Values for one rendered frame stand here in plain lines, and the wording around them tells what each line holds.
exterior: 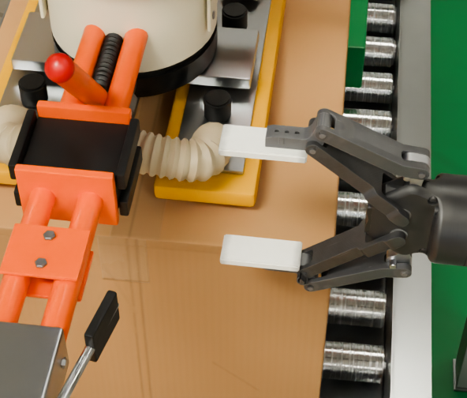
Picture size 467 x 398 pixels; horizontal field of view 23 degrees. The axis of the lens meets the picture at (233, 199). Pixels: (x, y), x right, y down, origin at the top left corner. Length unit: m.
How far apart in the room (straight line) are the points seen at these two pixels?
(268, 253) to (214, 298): 0.17
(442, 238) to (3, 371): 0.36
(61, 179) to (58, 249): 0.07
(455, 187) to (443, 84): 1.78
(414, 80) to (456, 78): 0.92
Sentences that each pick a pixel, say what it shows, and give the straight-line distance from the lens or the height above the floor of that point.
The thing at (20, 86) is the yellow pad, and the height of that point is 1.01.
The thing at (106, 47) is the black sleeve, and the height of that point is 1.10.
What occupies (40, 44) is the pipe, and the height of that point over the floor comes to 1.01.
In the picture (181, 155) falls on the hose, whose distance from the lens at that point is 1.05.
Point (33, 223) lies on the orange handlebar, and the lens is 0.93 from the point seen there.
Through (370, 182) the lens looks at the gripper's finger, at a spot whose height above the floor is 1.12.
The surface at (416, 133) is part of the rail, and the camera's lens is 1.73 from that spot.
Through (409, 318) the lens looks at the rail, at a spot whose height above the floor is 0.59.
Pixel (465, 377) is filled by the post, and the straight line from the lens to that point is 2.14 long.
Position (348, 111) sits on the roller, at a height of 0.55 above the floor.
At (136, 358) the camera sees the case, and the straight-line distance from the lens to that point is 1.28.
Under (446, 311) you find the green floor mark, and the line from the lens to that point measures 2.27.
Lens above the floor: 1.80
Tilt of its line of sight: 48 degrees down
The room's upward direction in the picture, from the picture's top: straight up
